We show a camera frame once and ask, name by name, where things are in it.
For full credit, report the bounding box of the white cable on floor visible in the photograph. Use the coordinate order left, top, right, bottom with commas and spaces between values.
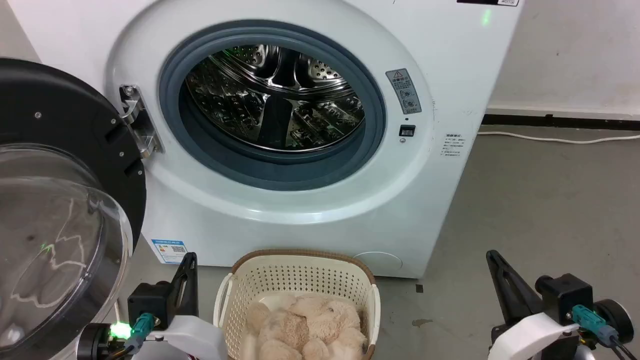
476, 131, 640, 145

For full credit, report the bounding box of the beige plush teddy bear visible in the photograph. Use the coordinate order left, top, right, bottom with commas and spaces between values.
241, 293, 369, 360

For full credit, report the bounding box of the teal plug left gripper cable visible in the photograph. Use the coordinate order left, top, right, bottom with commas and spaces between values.
102, 312, 157, 360

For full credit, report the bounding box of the white front-load washing machine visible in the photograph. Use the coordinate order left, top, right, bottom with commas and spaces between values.
7, 0, 526, 280

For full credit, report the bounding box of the printed text sticker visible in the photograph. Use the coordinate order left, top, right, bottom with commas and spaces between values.
440, 132, 464, 159

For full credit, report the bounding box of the metal door hinge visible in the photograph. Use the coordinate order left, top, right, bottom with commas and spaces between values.
119, 84, 165, 159

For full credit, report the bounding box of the teal plug gripper cable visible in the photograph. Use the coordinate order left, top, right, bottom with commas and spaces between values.
102, 312, 157, 360
570, 304, 638, 360

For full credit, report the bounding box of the cream perforated laundry basket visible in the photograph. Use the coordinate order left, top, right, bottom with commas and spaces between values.
213, 249, 382, 360

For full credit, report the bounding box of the blue energy label sticker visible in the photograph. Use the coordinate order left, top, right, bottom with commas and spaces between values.
151, 239, 189, 265

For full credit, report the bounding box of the black baseboard strip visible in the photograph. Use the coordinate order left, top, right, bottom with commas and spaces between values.
482, 114, 640, 132

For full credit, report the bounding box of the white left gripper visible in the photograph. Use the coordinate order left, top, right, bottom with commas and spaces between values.
131, 252, 229, 360

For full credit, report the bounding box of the teal plug right gripper cable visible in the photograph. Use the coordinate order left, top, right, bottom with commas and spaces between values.
570, 304, 638, 360

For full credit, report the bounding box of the black washer door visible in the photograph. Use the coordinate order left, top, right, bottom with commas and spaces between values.
0, 57, 148, 360

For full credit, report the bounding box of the steel washing machine drum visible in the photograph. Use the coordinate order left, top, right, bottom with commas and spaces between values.
184, 44, 366, 153

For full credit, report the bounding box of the grey rubber door gasket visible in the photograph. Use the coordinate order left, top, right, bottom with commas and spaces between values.
158, 19, 387, 192

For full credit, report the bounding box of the grey warning label sticker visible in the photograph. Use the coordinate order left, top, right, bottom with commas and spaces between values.
385, 68, 423, 116

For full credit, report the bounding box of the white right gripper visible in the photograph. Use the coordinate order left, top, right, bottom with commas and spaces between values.
485, 249, 582, 360

